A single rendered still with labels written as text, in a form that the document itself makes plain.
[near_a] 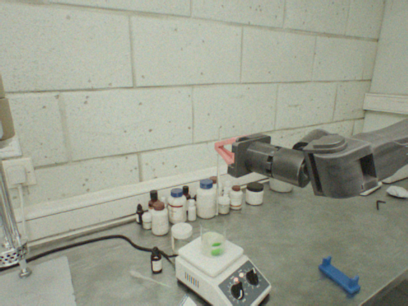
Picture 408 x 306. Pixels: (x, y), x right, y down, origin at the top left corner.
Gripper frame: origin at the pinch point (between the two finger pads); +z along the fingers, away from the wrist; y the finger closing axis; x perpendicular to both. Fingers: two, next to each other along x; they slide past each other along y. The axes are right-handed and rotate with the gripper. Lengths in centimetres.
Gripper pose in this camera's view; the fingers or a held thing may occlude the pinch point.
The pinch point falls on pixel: (218, 146)
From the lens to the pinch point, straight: 56.7
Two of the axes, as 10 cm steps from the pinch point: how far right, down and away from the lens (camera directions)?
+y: -7.3, 1.8, -6.5
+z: -6.8, -2.2, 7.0
